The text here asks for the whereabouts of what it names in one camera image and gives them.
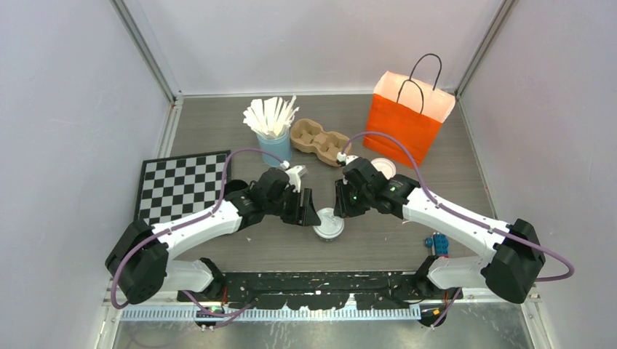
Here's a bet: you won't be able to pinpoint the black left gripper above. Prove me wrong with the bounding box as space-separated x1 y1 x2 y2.
264 185 319 225

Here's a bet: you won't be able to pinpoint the white coffee cup lid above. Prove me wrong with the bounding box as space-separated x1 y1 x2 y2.
313 207 344 233

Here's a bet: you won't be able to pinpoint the black paper coffee cup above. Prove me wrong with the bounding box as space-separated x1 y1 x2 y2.
315 230 341 242

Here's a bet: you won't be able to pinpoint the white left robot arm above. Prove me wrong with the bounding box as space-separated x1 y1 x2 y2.
105 165 321 305

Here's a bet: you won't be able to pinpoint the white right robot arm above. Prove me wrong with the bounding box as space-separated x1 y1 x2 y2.
334 156 546 304

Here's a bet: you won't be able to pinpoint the stack of white lids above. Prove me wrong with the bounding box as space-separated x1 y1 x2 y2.
371 158 397 179

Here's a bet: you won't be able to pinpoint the light blue cup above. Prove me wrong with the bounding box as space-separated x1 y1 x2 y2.
257 130 292 162

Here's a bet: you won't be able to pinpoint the brown cardboard cup carrier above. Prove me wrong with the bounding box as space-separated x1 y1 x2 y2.
290 119 349 167

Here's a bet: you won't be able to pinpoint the white wooden stir sticks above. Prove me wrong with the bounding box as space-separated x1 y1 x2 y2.
242 95 299 140

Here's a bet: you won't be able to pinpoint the blue toy block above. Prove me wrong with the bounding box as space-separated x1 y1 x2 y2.
424 232 449 257

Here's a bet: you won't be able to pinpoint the orange paper bag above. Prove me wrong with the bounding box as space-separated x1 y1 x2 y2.
365 71 455 165

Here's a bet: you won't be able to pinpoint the black white chessboard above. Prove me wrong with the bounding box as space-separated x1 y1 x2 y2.
134 150 231 225

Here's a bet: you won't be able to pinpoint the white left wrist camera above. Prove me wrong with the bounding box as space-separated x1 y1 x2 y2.
285 165 308 193

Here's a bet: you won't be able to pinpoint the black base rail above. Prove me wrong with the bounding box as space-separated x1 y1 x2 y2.
193 271 455 310

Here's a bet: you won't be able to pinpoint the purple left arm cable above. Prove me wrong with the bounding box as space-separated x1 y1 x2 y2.
109 148 290 310

